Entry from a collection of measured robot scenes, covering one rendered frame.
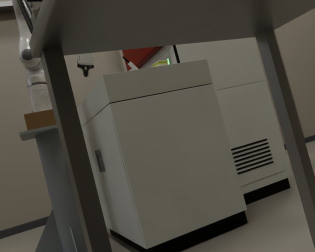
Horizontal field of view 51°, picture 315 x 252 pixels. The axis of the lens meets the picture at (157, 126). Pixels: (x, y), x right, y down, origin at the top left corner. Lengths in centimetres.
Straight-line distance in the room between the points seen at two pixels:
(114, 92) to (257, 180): 126
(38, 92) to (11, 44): 221
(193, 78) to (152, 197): 69
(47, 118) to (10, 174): 208
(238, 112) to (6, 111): 267
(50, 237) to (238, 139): 138
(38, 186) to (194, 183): 255
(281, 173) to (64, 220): 154
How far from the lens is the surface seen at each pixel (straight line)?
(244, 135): 244
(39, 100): 216
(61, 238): 217
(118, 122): 167
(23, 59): 220
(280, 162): 262
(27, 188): 406
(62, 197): 210
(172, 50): 231
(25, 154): 406
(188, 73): 189
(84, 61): 222
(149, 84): 177
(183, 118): 181
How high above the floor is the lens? 57
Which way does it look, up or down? 3 degrees up
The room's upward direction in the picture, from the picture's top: 15 degrees counter-clockwise
